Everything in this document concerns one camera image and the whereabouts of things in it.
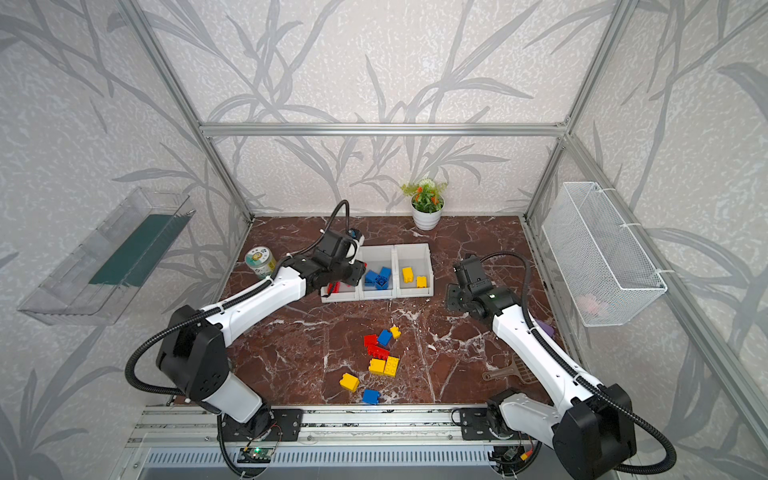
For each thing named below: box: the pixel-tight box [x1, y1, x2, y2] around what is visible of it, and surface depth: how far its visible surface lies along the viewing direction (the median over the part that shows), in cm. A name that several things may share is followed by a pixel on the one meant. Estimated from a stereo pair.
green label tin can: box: [245, 246, 277, 279], surface depth 101 cm
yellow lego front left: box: [339, 372, 360, 393], surface depth 80 cm
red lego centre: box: [363, 334, 391, 360], surface depth 87 cm
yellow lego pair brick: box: [369, 356, 400, 378], surface depth 83 cm
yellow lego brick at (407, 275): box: [401, 267, 415, 283], surface depth 101 cm
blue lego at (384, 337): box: [378, 329, 393, 347], surface depth 90 cm
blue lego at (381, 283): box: [375, 275, 389, 290], surface depth 98 cm
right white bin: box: [393, 243, 434, 298], surface depth 99 cm
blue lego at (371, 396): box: [362, 389, 381, 405], surface depth 80 cm
